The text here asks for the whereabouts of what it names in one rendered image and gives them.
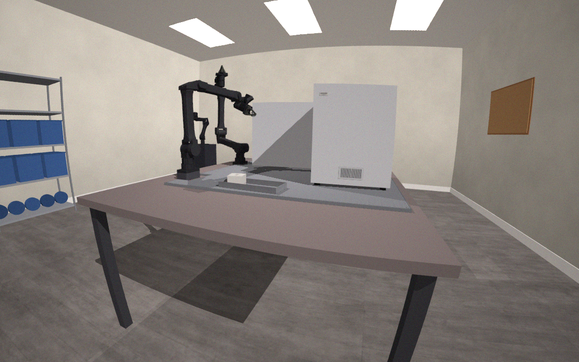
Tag white table-top freezer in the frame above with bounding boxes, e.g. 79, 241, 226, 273
252, 83, 397, 190

